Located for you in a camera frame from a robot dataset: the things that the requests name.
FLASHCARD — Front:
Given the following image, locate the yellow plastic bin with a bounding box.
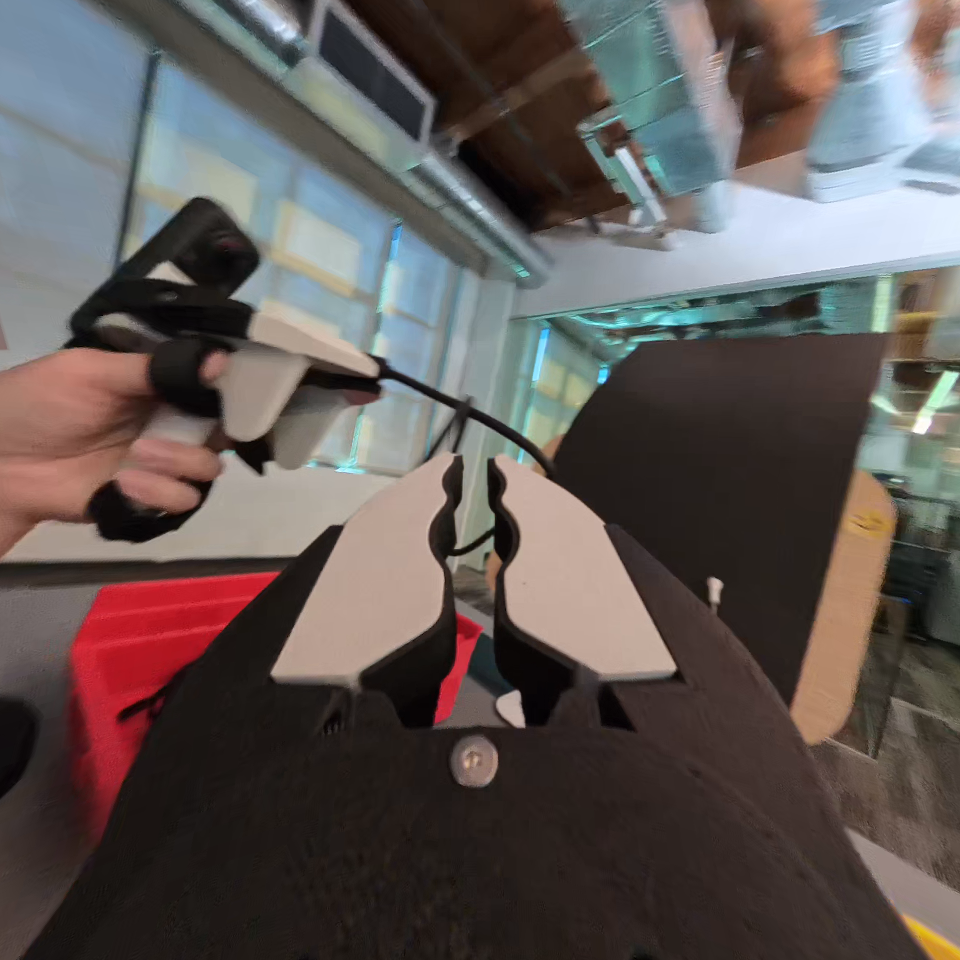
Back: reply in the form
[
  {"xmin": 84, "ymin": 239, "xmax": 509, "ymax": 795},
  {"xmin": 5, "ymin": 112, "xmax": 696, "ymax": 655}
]
[{"xmin": 903, "ymin": 915, "xmax": 960, "ymax": 960}]

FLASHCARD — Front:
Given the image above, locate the black backdrop board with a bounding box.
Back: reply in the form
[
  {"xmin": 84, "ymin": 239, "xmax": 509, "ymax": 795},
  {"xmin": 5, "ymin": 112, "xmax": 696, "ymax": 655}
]
[{"xmin": 551, "ymin": 333, "xmax": 890, "ymax": 710}]

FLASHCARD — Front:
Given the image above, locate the dark framed vent panel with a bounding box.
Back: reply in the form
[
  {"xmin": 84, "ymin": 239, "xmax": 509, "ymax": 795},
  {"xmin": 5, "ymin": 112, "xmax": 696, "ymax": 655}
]
[{"xmin": 309, "ymin": 0, "xmax": 440, "ymax": 145}]

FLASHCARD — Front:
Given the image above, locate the red plastic bin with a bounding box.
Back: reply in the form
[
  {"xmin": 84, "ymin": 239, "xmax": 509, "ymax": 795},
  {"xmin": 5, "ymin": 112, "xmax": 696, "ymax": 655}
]
[{"xmin": 69, "ymin": 571, "xmax": 485, "ymax": 849}]

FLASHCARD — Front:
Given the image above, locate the black wrist rest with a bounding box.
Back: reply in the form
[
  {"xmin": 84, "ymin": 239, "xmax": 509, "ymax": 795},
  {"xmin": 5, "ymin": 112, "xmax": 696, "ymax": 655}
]
[{"xmin": 0, "ymin": 697, "xmax": 39, "ymax": 800}]

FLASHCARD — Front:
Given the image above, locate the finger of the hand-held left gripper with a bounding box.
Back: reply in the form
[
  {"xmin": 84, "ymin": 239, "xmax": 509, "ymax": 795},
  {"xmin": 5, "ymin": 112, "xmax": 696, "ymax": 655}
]
[
  {"xmin": 247, "ymin": 309, "xmax": 381, "ymax": 380},
  {"xmin": 217, "ymin": 351, "xmax": 381, "ymax": 471}
]

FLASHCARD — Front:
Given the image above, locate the rectangular silver duct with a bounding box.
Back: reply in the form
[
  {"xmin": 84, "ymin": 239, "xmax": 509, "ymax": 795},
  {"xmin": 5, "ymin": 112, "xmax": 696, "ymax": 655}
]
[{"xmin": 562, "ymin": 0, "xmax": 744, "ymax": 234}]

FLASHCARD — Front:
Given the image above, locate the branching silver ventilation duct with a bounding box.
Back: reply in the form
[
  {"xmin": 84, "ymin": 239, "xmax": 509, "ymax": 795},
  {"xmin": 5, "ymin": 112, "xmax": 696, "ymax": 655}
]
[{"xmin": 806, "ymin": 0, "xmax": 960, "ymax": 204}]

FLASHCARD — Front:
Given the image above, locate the round silver duct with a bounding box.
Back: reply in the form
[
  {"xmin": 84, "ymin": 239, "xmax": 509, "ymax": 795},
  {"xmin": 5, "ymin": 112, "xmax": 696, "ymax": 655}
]
[{"xmin": 405, "ymin": 157, "xmax": 556, "ymax": 290}]

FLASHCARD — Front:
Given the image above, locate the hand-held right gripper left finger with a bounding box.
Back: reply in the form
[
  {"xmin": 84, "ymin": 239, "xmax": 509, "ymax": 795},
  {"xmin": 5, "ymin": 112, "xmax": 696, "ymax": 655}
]
[{"xmin": 270, "ymin": 452, "xmax": 465, "ymax": 689}]

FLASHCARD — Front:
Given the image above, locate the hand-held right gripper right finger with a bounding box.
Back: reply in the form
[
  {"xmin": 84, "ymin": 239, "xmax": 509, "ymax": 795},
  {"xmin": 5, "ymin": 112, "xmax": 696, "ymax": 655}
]
[{"xmin": 487, "ymin": 453, "xmax": 685, "ymax": 689}]

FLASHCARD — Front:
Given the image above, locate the black USB-C cable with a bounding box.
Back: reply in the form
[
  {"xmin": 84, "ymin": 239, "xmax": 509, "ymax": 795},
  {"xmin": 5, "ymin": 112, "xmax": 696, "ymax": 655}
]
[{"xmin": 371, "ymin": 358, "xmax": 558, "ymax": 481}]

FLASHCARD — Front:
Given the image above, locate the person's left hand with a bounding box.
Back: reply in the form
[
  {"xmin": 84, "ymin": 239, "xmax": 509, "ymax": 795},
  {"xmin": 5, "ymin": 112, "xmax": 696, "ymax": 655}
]
[{"xmin": 0, "ymin": 346, "xmax": 234, "ymax": 560}]

